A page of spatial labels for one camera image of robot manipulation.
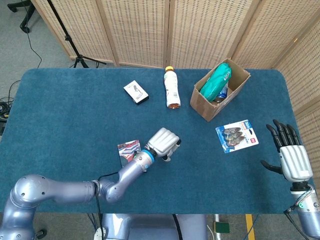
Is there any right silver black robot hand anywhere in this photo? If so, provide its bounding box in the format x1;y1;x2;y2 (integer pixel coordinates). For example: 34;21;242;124
260;119;314;182

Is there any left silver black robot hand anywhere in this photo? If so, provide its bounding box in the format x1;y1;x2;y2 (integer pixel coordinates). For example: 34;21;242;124
144;127;182;162

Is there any blue soda can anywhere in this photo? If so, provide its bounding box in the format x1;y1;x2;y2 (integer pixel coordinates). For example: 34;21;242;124
212;83;229;104

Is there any teal wet wipes pack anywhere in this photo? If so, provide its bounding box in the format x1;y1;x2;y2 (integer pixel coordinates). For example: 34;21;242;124
199;62;233;103

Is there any red black card pack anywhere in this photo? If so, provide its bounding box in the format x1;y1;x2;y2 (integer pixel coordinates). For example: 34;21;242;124
117;139;141;168

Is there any open brown cardboard box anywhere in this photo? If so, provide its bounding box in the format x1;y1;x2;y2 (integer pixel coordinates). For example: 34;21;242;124
189;57;252;123

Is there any small white black box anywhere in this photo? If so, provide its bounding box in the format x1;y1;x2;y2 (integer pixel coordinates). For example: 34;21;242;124
123;79;150;106

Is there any white bottle with yellow cap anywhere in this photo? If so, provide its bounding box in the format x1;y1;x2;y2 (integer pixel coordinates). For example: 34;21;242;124
163;65;181;110

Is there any blue blister pack card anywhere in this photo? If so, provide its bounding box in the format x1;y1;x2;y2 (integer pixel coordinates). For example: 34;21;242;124
215;119;260;154

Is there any grey-blue robot torso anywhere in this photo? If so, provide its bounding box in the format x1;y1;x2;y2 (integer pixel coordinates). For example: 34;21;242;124
93;213;208;240

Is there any blue carpet table mat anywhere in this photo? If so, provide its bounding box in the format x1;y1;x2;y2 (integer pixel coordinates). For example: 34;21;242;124
0;67;319;215

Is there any green block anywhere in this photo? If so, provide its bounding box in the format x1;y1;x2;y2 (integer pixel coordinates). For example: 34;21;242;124
215;221;230;232

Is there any wicker folding screen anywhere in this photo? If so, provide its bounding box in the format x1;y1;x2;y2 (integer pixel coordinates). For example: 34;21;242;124
31;0;320;181

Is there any black tripod stand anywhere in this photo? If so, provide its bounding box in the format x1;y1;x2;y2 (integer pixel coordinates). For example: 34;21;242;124
46;0;107;69

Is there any black office chair base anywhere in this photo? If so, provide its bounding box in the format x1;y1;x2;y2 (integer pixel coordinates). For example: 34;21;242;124
7;0;36;34

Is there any black floor cable bundle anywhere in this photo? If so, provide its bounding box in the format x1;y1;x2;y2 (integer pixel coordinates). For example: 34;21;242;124
0;79;21;126

